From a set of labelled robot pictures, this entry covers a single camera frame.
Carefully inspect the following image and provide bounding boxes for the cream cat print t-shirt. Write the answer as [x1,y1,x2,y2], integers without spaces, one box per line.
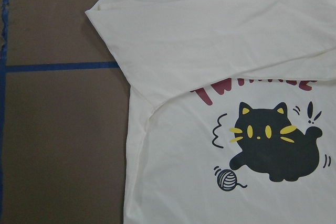
[86,0,335,223]

